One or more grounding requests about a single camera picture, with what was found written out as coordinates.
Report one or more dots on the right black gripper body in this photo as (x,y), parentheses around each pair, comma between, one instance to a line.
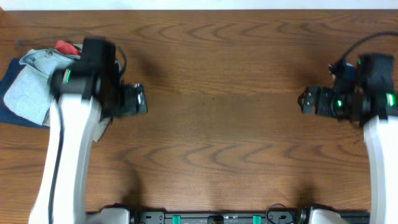
(308,100)

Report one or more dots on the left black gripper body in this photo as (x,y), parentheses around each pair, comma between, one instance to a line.
(140,99)

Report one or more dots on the light blue t-shirt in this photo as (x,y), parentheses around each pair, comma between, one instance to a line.
(46,61)

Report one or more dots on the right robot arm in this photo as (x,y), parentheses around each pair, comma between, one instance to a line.
(380,138)

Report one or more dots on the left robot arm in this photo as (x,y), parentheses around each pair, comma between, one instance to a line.
(73,122)

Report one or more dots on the khaki folded garment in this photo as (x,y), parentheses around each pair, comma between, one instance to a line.
(105,121)

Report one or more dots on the red folded shirt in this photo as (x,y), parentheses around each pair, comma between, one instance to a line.
(67,48)

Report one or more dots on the navy blue folded garment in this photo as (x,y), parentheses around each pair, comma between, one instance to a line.
(25,97)

